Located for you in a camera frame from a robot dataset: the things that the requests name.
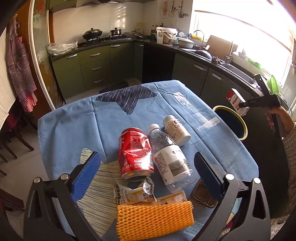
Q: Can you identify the red white carton box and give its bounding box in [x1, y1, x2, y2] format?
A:
[226, 88, 249, 117]

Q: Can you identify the clear plastic water bottle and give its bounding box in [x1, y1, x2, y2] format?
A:
[148, 123, 197, 193]

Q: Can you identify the white pill bottle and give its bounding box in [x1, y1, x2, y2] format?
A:
[163, 115, 191, 147]

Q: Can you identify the red cola can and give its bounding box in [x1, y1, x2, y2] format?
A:
[118, 128, 154, 182]

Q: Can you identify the blue yellow-rimmed trash bin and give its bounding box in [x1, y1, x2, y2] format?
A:
[213, 105, 248, 141]

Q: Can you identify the person's right hand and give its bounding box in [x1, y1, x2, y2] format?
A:
[267, 107, 295, 136]

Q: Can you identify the green plastic basket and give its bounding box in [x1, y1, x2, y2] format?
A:
[266, 75, 280, 94]

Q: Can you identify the brown plastic tray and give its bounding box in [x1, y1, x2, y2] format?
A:
[192, 179, 218, 208]

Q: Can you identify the steel sink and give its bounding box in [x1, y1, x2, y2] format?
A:
[220, 63, 255, 85]

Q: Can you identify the yellow snack wrapper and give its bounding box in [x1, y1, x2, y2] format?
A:
[113, 177, 157, 205]

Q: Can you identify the metal faucet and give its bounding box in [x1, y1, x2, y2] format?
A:
[225, 41, 234, 64]

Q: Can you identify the blue tablecloth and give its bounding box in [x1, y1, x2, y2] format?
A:
[37, 79, 260, 241]

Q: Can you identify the orange foam fruit net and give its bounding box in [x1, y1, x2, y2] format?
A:
[116, 201, 194, 240]

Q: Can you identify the wooden cutting board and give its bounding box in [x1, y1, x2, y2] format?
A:
[206, 35, 237, 60]

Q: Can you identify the dark wooden chair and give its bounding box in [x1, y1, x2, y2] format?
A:
[0, 108, 35, 176]

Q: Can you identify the steel basin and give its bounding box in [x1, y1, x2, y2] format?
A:
[177, 37, 195, 49]

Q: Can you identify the dark floor mat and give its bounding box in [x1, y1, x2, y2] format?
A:
[99, 81, 129, 94]

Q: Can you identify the plaid apron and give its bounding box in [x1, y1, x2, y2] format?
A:
[6, 17, 38, 113]

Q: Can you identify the clear plastic bag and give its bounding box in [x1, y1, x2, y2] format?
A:
[47, 39, 78, 57]

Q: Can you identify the black wok with lid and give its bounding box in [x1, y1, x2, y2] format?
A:
[82, 28, 102, 41]

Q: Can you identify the small black pot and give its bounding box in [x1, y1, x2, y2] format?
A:
[110, 27, 122, 37]

